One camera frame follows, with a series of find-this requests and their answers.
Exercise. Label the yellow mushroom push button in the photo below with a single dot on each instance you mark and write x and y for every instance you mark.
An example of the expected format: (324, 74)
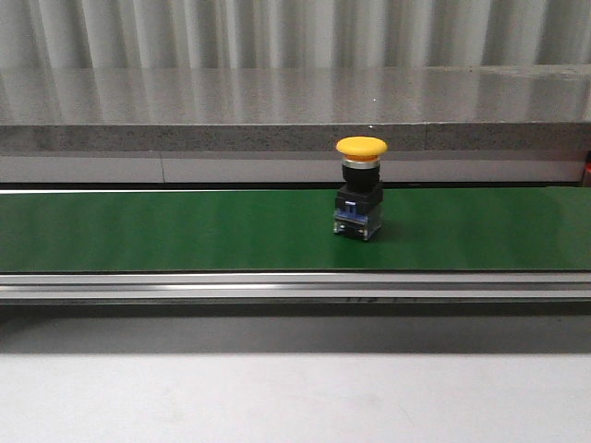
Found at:
(358, 210)

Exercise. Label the grey stone counter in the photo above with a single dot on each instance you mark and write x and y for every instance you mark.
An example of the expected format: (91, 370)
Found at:
(467, 125)

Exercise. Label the green conveyor belt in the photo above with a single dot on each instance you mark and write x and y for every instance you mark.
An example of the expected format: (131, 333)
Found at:
(537, 228)

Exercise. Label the red plastic bin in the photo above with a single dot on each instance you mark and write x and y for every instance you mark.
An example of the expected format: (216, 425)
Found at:
(586, 178)

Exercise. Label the white pleated curtain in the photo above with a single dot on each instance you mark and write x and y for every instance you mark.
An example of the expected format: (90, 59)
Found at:
(277, 34)

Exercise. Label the aluminium conveyor frame rail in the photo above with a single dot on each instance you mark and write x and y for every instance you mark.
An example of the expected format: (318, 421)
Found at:
(298, 293)

